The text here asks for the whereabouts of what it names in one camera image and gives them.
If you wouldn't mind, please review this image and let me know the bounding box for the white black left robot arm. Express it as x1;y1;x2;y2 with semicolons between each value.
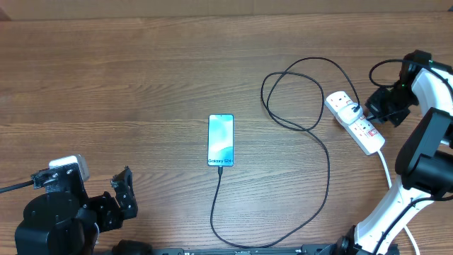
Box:
15;163;138;254

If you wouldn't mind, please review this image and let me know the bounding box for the white power strip cord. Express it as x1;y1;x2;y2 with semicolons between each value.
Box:
377;150;420;255

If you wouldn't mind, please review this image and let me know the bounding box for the white USB charger plug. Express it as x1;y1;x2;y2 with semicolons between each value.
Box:
336;103;363;127

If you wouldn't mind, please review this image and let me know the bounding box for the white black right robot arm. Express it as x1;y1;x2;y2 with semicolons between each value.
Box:
321;50;452;254

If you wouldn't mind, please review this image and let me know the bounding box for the black USB charging cable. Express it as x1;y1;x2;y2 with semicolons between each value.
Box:
210;57;362;249

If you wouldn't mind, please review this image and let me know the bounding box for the cardboard backdrop panel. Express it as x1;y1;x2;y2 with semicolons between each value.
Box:
1;0;452;21

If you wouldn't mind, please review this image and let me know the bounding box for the white power strip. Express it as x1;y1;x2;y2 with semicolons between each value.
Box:
325;91;385;155

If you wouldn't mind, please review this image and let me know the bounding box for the Galaxy S24 smartphone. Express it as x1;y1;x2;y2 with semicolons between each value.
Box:
207;114;234;167

